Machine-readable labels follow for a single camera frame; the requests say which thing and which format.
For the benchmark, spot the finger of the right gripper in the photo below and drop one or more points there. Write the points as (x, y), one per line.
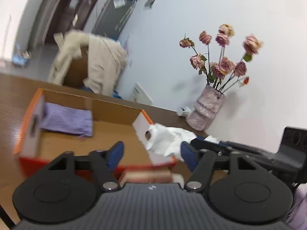
(222, 147)

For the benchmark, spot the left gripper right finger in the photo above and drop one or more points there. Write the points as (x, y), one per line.
(202, 163)

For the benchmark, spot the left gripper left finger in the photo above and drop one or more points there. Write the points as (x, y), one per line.
(101, 164)

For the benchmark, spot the pink sponge block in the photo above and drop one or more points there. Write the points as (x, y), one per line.
(146, 176)

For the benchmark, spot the white cloth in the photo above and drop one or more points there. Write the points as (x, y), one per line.
(166, 141)

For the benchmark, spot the pink ceramic vase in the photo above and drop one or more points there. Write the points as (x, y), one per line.
(206, 107)

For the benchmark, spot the purple folded towel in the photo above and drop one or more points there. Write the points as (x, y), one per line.
(64, 119)

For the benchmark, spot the orange cardboard box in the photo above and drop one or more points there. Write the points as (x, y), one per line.
(112, 122)

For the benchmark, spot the dried pink roses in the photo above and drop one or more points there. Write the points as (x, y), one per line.
(223, 74)

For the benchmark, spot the brown cardboard box behind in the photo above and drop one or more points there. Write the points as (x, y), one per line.
(78, 71)

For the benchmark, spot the beige coat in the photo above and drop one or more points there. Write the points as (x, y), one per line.
(106, 58)

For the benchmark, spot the blue small stool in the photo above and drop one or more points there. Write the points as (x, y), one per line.
(20, 59)

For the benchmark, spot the grey refrigerator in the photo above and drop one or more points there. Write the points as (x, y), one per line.
(113, 18)

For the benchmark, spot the dark brown door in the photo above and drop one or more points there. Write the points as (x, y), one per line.
(69, 14)

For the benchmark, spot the wall picture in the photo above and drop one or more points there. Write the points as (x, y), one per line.
(149, 4)

